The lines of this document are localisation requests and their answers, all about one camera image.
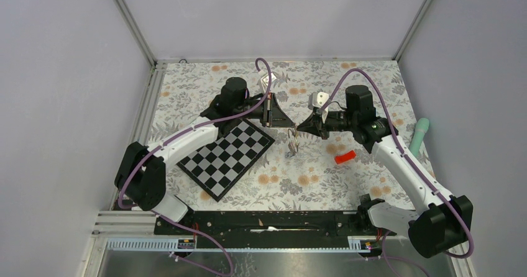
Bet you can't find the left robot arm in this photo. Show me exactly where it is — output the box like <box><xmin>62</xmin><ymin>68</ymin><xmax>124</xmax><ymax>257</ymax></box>
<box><xmin>114</xmin><ymin>73</ymin><xmax>294</xmax><ymax>234</ymax></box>

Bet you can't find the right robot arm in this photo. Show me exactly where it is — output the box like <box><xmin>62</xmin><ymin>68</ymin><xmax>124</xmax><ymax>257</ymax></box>
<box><xmin>297</xmin><ymin>85</ymin><xmax>473</xmax><ymax>258</ymax></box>

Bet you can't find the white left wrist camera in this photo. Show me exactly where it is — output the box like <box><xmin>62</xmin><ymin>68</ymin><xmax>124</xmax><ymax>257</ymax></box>
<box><xmin>258</xmin><ymin>70</ymin><xmax>276</xmax><ymax>93</ymax></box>

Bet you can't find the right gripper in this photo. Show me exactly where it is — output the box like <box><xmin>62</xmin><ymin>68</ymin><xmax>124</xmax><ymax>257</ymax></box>
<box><xmin>296</xmin><ymin>110</ymin><xmax>357</xmax><ymax>140</ymax></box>

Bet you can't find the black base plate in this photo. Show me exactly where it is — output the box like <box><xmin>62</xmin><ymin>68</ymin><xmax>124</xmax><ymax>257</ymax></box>
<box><xmin>154</xmin><ymin>211</ymin><xmax>386</xmax><ymax>251</ymax></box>

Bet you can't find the mint green object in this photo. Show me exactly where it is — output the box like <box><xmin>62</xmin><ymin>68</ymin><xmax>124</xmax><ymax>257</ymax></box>
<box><xmin>409</xmin><ymin>118</ymin><xmax>430</xmax><ymax>157</ymax></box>

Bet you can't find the black white chessboard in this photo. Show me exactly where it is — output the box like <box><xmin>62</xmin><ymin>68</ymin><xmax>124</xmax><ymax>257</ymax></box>
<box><xmin>177</xmin><ymin>119</ymin><xmax>275</xmax><ymax>202</ymax></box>

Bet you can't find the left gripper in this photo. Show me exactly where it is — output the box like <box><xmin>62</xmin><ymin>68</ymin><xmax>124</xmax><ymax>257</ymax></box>
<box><xmin>234</xmin><ymin>93</ymin><xmax>295</xmax><ymax>128</ymax></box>

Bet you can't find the red key tag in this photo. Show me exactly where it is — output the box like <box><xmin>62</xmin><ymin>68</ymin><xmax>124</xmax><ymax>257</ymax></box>
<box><xmin>334</xmin><ymin>150</ymin><xmax>357</xmax><ymax>165</ymax></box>

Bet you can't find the silver keyring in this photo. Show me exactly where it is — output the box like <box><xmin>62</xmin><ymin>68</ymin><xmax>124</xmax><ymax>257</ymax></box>
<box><xmin>286</xmin><ymin>128</ymin><xmax>299</xmax><ymax>158</ymax></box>

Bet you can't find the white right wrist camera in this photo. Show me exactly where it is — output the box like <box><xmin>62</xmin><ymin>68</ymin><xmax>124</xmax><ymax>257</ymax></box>
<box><xmin>308</xmin><ymin>92</ymin><xmax>329</xmax><ymax>110</ymax></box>

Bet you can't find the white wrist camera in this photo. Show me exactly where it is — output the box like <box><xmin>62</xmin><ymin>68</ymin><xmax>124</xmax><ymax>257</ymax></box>
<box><xmin>308</xmin><ymin>92</ymin><xmax>329</xmax><ymax>110</ymax></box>
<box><xmin>258</xmin><ymin>70</ymin><xmax>276</xmax><ymax>93</ymax></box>

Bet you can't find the floral patterned mat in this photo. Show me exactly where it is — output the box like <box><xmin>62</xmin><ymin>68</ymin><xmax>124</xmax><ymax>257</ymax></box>
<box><xmin>149</xmin><ymin>61</ymin><xmax>417</xmax><ymax>211</ymax></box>

